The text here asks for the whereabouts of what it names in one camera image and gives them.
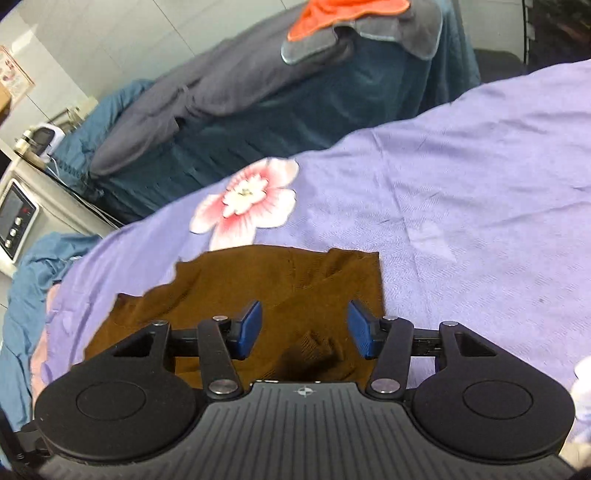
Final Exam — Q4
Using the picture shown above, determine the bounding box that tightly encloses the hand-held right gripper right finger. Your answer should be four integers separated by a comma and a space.
347, 300, 498, 400

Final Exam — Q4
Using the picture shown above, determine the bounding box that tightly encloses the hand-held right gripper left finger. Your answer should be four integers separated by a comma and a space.
111, 300, 242, 400

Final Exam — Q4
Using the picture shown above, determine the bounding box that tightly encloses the brown knit garment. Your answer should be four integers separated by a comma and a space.
84, 246, 386, 385

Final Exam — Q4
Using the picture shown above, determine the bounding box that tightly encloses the purple floral blanket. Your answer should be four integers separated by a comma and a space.
30, 59, 591, 444

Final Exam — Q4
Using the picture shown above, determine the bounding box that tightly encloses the teal bed quilt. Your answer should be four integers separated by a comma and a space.
0, 232, 102, 432

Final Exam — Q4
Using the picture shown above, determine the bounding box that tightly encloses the dark teal quilt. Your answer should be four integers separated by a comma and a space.
55, 0, 482, 226

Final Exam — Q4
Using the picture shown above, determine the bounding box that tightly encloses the grey blanket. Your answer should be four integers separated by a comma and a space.
90, 28, 342, 178

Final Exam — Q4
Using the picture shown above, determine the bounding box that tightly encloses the white appliance with control panel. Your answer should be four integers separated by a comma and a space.
0, 159, 116, 278

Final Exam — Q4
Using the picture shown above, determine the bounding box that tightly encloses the white kettle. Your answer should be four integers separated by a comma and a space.
23, 124, 65, 162

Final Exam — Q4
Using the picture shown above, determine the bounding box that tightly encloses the orange cloth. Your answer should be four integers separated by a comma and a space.
287, 0, 411, 42

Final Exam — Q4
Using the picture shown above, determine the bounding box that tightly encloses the dark furniture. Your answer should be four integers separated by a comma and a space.
522, 0, 591, 70

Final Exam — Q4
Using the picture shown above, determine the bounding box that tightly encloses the black cable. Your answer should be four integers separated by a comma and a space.
44, 164, 125, 228

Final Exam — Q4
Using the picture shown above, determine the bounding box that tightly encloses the wall poster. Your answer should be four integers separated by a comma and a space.
0, 45, 36, 100

